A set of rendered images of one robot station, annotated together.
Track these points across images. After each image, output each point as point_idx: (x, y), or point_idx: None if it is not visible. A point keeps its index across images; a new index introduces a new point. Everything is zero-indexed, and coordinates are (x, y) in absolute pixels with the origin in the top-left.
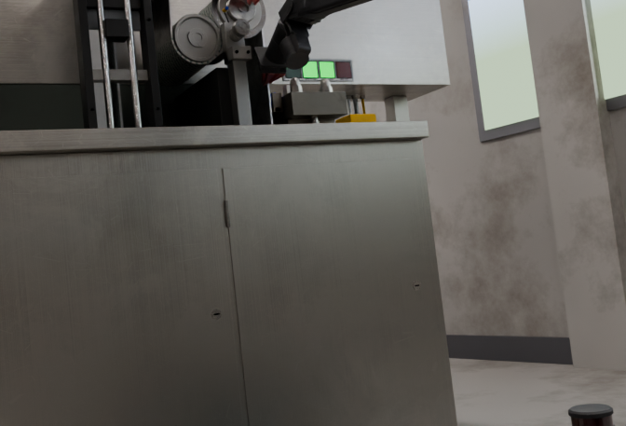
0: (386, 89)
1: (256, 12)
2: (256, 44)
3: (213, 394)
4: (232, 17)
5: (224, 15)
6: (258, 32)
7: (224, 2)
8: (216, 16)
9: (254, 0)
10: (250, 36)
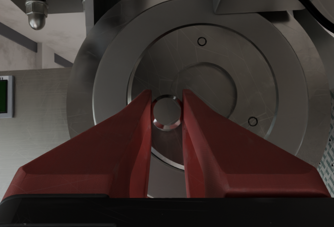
0: None
1: (118, 88)
2: (105, 12)
3: None
4: (253, 44)
5: (285, 59)
6: (112, 9)
7: (285, 121)
8: (308, 60)
9: (155, 111)
10: None
